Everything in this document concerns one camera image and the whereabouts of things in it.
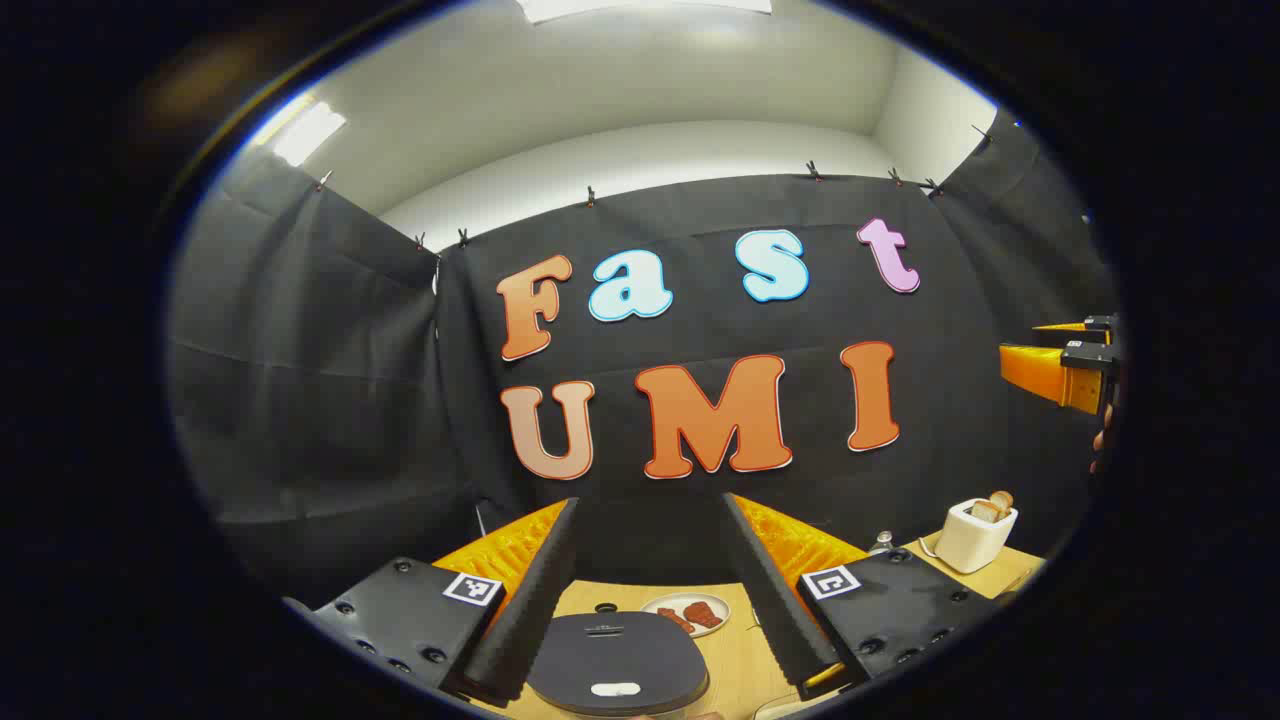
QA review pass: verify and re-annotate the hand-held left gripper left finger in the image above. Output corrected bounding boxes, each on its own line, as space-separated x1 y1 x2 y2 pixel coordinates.
283 497 583 708

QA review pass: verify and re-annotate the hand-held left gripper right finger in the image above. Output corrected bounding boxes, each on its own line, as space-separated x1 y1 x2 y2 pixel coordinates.
720 492 1001 701

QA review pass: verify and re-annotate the black rice cooker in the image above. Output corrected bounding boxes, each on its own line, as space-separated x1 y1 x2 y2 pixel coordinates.
527 610 711 717

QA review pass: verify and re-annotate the round white plate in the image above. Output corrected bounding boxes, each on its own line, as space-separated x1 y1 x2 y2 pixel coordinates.
640 592 732 639

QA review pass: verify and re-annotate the white toaster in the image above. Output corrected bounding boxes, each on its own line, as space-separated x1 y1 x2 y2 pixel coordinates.
934 498 1020 575

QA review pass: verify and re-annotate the row of black cloth clips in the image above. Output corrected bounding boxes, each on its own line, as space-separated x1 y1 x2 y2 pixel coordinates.
315 125 996 251

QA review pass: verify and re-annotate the black backdrop cloth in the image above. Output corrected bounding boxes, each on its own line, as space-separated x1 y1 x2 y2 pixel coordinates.
165 105 1121 611

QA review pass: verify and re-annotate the ceiling light panel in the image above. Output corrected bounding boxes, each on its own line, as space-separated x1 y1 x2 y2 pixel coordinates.
270 100 348 168
515 0 776 26

